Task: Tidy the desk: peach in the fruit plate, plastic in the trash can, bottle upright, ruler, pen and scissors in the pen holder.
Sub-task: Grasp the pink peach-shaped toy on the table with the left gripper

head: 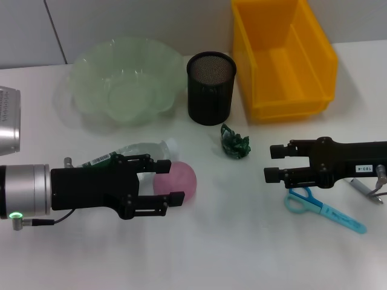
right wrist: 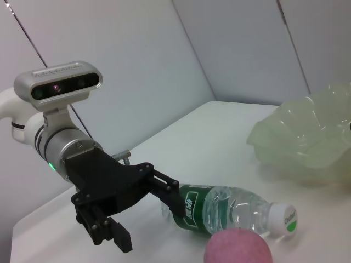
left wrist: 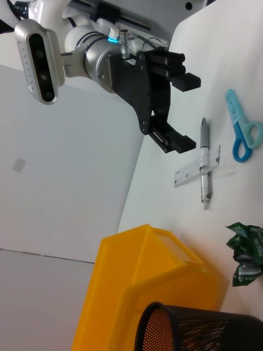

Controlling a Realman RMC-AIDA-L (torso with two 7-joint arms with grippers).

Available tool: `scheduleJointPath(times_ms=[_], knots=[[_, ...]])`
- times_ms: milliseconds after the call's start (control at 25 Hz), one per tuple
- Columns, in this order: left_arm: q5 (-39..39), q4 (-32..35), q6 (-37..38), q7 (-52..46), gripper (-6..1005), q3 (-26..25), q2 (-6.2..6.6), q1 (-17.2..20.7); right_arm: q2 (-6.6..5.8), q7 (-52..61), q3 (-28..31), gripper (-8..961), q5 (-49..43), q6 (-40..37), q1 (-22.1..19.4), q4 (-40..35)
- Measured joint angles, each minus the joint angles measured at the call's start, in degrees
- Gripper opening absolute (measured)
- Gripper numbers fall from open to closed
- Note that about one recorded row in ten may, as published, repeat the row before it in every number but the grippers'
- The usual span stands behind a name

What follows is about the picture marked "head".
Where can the pink peach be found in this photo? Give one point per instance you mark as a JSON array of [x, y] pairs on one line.
[[181, 178]]

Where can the green plastic scrap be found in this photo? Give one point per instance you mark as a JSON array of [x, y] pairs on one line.
[[236, 145]]

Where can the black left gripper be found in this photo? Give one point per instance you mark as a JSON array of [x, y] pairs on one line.
[[87, 188]]

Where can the yellow plastic bin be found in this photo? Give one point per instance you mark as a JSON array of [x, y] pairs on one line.
[[287, 75]]

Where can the clear green-label water bottle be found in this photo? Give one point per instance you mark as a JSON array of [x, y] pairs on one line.
[[136, 149]]

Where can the grey white pen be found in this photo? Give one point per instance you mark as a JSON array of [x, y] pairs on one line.
[[362, 188]]

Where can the black mesh pen holder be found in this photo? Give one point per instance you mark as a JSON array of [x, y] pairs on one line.
[[208, 102]]

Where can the green glass fruit plate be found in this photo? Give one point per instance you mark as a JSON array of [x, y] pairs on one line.
[[127, 90]]

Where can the blue scissors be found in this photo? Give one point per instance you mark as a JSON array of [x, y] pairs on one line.
[[341, 219]]

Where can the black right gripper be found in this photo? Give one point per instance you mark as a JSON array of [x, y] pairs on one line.
[[338, 160]]

